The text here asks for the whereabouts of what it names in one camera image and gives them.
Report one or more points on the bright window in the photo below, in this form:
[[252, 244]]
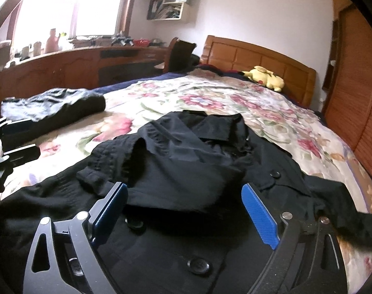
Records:
[[81, 6]]

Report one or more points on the dark grey folded garment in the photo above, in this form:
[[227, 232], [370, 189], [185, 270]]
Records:
[[66, 104]]

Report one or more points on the black coat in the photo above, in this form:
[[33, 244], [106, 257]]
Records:
[[179, 165]]

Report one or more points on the black metal gadget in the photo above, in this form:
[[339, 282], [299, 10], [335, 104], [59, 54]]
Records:
[[122, 40]]

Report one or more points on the pink vase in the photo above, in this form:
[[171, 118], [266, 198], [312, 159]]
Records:
[[52, 43]]

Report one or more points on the wooden chair with dark cushion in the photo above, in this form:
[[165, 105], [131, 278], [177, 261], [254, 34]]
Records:
[[181, 55]]

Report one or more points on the red basket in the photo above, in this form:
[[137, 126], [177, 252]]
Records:
[[142, 43]]

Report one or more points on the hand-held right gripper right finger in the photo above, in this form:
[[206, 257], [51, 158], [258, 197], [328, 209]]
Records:
[[259, 217]]

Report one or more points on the white wall shelf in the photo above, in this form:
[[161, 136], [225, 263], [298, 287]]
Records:
[[173, 9]]

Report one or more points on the dark red pillow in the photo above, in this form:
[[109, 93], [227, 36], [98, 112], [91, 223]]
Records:
[[219, 71]]

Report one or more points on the white cup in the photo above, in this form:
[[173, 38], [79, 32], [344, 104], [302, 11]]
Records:
[[37, 49], [25, 52]]

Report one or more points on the floral bedspread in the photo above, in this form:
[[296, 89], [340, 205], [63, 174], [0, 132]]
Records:
[[204, 98]]

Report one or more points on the wooden desk cabinet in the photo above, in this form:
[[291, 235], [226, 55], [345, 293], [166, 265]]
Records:
[[66, 64]]

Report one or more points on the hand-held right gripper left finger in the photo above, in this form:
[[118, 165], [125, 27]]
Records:
[[109, 211]]

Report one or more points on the yellow plush toy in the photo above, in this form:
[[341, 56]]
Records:
[[262, 75]]

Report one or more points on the navy blue bed sheet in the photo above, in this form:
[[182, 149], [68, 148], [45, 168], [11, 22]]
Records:
[[127, 81]]

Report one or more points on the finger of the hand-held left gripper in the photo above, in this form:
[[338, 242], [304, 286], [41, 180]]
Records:
[[17, 127], [23, 156]]

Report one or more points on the wooden wardrobe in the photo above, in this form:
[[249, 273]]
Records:
[[357, 82]]

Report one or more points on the wooden bed headboard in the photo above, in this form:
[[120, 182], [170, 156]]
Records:
[[250, 55]]

